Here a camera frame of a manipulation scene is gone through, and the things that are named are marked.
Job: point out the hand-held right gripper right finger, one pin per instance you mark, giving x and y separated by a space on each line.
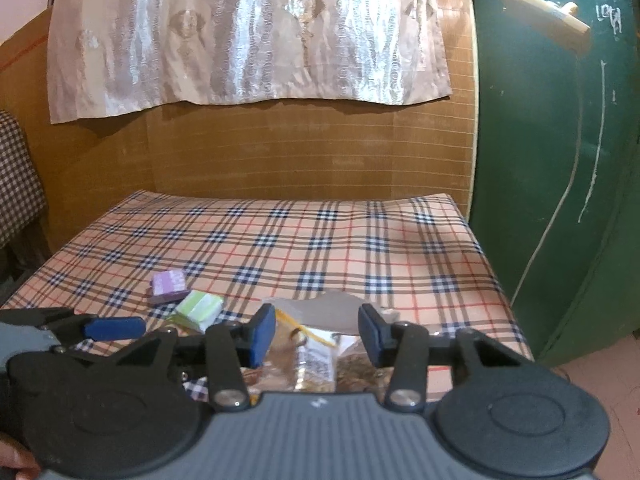
370 332

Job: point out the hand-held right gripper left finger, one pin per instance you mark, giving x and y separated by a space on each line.
262 332

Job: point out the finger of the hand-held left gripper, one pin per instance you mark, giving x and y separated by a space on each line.
115 328

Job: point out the white cardboard box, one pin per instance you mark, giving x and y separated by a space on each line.
330 310

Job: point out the clear bag with yellow strip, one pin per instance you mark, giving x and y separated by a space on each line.
312 360

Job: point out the person's left hand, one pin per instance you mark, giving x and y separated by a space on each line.
15 460

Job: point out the light green snack packet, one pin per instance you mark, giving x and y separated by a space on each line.
197 307

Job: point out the purple snack packet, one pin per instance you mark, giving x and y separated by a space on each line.
170 285

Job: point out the plaid tablecloth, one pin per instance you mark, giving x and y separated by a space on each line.
325 240

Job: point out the brown checkered chair cloth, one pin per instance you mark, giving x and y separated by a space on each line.
15 185

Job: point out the brown cardboard backdrop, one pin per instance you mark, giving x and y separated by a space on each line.
300 160

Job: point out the green door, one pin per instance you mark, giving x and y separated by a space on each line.
550 160

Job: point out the shiny patterned hanging cloth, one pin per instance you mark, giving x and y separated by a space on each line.
250 35

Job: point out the white door latch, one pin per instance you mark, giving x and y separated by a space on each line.
540 2

